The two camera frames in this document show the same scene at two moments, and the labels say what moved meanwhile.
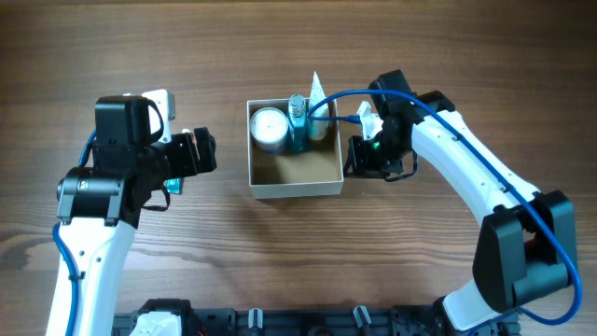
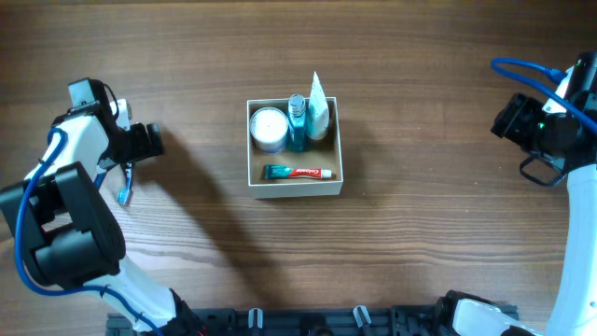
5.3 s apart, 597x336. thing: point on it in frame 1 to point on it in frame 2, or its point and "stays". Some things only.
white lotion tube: (318, 129) stays
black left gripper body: (203, 150) to (124, 169)
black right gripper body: (356, 156) to (506, 123)
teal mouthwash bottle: (298, 124) stays
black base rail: (423, 320) stays
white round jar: (269, 128) stays
